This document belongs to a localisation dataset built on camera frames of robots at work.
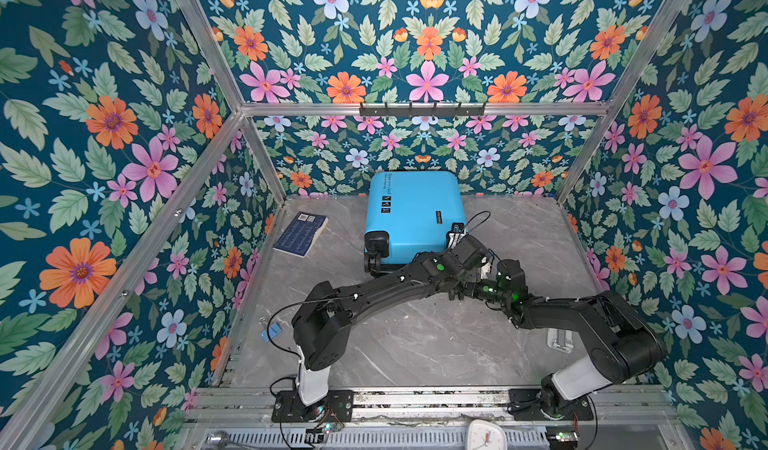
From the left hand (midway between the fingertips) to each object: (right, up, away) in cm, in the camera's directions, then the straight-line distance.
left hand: (476, 259), depth 79 cm
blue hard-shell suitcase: (-18, +13, +7) cm, 23 cm away
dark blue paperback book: (-58, +6, +29) cm, 65 cm away
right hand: (-6, -7, +8) cm, 12 cm away
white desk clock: (-1, -39, -11) cm, 41 cm away
